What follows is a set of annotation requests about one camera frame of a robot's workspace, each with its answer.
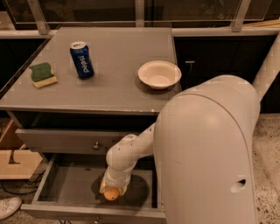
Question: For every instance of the closed top drawer front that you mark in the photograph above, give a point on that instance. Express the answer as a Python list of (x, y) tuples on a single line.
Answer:
[(69, 141)]

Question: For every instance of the green yellow sponge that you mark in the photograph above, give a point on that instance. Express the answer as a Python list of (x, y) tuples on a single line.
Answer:
[(42, 75)]

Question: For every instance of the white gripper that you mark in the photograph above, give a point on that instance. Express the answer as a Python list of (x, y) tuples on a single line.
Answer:
[(114, 183)]

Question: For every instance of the metal window frame rail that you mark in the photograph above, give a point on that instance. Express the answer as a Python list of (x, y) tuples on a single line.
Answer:
[(27, 19)]

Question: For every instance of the light wooden board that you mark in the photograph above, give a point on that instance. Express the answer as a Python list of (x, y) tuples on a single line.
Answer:
[(16, 162)]

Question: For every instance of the open grey middle drawer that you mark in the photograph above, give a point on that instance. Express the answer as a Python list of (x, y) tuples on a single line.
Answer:
[(69, 190)]

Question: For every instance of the blue pepsi can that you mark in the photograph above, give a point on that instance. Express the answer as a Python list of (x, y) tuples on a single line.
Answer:
[(80, 54)]

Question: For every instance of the orange fruit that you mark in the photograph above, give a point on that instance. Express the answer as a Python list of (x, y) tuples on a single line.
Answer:
[(111, 194)]

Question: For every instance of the grey drawer cabinet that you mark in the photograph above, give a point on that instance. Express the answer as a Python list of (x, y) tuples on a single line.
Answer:
[(113, 99)]

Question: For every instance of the dark lower cabinet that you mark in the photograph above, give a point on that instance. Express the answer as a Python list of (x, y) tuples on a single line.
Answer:
[(202, 58)]

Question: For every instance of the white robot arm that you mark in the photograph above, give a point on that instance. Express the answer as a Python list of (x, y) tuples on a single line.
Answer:
[(202, 145)]

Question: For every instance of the white shoe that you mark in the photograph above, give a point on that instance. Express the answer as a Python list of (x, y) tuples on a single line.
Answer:
[(9, 206)]

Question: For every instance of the white paper bowl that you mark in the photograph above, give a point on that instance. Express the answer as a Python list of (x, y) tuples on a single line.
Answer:
[(159, 74)]

